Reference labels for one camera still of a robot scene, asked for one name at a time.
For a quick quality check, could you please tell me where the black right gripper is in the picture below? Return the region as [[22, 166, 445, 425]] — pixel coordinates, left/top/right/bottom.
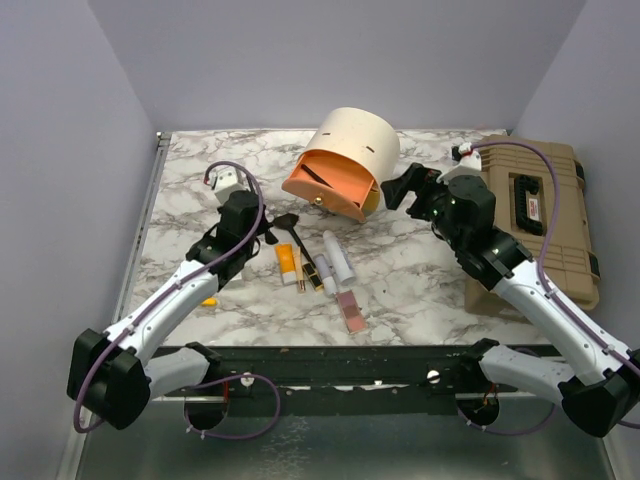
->
[[381, 161, 465, 251]]

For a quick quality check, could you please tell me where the angled black makeup brush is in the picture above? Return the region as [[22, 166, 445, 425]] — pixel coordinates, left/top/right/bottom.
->
[[273, 213, 316, 267]]

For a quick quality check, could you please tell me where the cream round drawer organizer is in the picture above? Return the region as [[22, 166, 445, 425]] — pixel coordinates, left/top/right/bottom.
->
[[304, 107, 400, 183]]

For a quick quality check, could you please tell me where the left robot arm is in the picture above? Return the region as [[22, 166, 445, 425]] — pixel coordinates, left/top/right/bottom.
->
[[67, 190, 268, 430]]

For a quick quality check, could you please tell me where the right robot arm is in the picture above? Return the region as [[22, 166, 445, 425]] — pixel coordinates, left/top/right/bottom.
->
[[381, 163, 639, 438]]

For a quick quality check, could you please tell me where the gold cream tube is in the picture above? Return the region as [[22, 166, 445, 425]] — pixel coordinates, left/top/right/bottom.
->
[[292, 246, 306, 293]]

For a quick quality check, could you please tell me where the orange sunscreen tube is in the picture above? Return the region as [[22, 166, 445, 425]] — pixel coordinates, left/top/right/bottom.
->
[[274, 244, 297, 285]]

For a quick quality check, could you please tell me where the black gold lipstick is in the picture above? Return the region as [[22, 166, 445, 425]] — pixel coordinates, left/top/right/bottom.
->
[[302, 263, 324, 291]]

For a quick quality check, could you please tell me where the tan plastic tool case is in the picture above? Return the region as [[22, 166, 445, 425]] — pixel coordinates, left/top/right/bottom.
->
[[480, 135, 600, 311]]

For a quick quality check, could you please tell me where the lavender white bottle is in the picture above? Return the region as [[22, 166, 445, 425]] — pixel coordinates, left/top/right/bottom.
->
[[313, 254, 338, 297]]

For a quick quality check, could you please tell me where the white blue tube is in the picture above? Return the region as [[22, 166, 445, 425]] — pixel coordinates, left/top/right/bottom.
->
[[323, 230, 356, 286]]

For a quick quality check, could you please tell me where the rose gold eyeshadow palette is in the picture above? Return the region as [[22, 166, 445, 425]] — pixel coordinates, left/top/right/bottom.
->
[[335, 290, 367, 334]]

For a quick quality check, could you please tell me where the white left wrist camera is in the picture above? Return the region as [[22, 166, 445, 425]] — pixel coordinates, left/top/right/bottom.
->
[[205, 166, 246, 205]]

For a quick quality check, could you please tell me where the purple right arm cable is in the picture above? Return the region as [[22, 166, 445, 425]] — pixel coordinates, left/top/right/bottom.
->
[[457, 139, 640, 436]]

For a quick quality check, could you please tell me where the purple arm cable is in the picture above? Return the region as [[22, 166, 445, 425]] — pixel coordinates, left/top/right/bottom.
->
[[72, 160, 281, 441], [457, 139, 640, 436]]

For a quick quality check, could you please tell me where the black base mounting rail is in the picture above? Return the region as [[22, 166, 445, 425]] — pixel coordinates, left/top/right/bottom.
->
[[164, 337, 526, 417]]

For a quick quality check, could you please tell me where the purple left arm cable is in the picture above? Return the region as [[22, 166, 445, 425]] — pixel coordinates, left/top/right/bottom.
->
[[72, 160, 281, 441]]

